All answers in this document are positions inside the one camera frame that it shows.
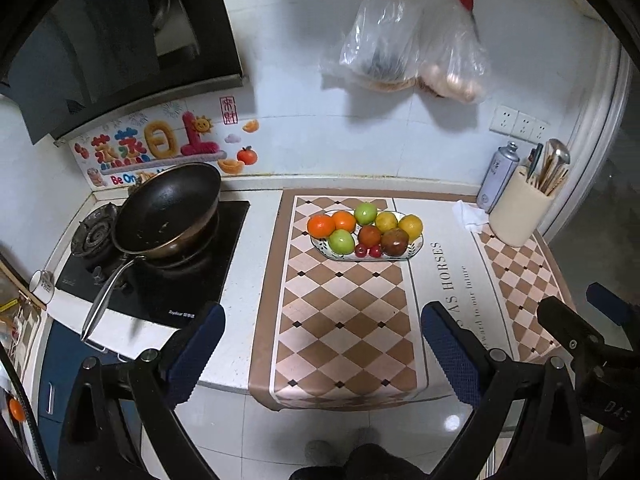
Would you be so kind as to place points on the yellow lemon in plate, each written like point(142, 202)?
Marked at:
point(386, 221)

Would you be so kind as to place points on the patterned oval fruit plate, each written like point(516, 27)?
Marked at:
point(412, 250)

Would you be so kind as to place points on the green apple in plate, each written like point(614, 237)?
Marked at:
point(341, 242)

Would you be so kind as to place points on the plastic bag with eggs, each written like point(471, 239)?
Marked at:
point(453, 63)

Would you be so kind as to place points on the white mug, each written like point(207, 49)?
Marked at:
point(41, 286)

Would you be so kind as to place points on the white crumpled tissue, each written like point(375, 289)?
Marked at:
point(470, 217)

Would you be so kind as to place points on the colourful wall sticker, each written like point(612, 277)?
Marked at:
point(211, 127)

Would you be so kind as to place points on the orange in plate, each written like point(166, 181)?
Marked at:
point(344, 220)

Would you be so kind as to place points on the yellow lemon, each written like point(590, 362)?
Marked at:
point(386, 221)
point(412, 225)

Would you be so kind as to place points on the dark red apple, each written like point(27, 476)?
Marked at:
point(395, 242)

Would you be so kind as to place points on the dark orange fruit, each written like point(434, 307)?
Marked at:
point(369, 235)

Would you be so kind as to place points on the green apple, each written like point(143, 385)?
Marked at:
point(341, 242)
point(365, 213)

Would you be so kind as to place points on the orange tangerine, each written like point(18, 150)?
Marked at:
point(320, 226)

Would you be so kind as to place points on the black frying pan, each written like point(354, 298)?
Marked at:
point(166, 220)

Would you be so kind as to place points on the clear plastic bag left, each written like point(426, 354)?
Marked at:
point(380, 52)

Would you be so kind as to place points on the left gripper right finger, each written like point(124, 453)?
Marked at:
point(485, 379)

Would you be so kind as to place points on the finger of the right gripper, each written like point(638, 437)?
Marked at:
point(619, 311)
point(576, 335)

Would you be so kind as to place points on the silver spray can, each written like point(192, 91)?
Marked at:
point(499, 172)

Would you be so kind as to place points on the checkered kitchen mat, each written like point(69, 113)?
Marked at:
point(345, 334)

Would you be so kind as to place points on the black gas stove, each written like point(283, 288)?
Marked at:
point(168, 292)

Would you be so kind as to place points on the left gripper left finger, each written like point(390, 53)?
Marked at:
point(161, 379)

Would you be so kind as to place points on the black range hood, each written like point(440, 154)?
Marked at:
point(68, 63)

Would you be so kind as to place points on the cream utensil holder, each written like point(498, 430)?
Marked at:
point(519, 210)

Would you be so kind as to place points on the white wall socket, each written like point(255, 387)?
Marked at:
point(518, 125)

